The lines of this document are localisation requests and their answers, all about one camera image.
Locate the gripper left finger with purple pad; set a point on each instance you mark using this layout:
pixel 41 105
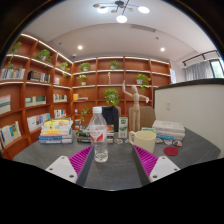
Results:
pixel 74 168

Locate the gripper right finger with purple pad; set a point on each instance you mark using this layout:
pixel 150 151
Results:
pixel 150 167

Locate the clear plastic water bottle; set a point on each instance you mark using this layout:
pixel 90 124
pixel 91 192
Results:
pixel 98 126

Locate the red round coaster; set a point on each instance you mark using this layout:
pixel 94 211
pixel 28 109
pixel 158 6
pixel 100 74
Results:
pixel 171 151

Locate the cream ceramic mug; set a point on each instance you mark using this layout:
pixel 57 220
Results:
pixel 143 139

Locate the dark book stack centre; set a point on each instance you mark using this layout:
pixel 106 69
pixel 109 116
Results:
pixel 84 134

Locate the colourful book stack left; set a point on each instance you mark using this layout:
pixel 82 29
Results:
pixel 56 131

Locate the green white drink carton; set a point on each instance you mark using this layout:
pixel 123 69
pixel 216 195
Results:
pixel 123 126

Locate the brown chair back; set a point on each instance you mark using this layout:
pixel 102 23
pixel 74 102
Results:
pixel 147 117

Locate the black office chair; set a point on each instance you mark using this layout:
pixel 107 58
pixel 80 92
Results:
pixel 110 114

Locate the wooden artist mannequin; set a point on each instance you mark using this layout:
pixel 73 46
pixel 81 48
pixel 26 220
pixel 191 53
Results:
pixel 136 107

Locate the white partition cabinet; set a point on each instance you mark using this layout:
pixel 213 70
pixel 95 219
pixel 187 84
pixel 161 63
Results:
pixel 197 104

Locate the hanging green potted plant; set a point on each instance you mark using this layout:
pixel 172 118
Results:
pixel 111 96

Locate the orange wooden bookshelf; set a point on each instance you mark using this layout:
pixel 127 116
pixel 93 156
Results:
pixel 38 82

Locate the grey window curtain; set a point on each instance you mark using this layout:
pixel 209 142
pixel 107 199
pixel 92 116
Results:
pixel 199 71

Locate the ceiling chandelier lamp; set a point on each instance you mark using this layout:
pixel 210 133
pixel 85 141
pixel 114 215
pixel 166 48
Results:
pixel 119 7

